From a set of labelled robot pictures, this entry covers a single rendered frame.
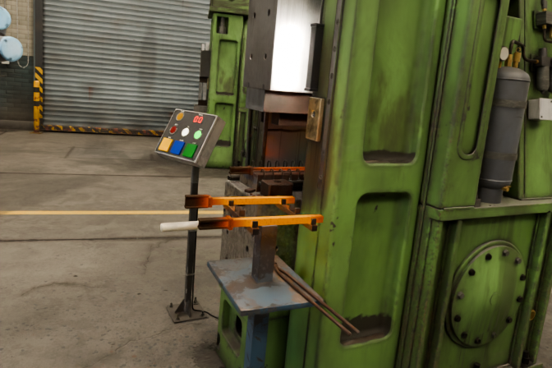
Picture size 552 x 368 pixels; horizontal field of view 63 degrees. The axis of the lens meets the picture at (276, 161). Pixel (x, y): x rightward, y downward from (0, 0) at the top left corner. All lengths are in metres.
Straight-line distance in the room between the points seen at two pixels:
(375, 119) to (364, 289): 0.73
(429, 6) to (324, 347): 1.42
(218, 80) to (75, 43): 3.90
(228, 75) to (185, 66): 3.13
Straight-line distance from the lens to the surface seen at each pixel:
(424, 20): 1.99
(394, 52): 1.89
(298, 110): 2.05
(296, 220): 1.52
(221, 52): 6.97
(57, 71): 10.05
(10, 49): 2.00
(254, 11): 2.15
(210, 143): 2.42
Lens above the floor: 1.41
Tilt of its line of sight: 10 degrees down
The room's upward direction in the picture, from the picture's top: 5 degrees clockwise
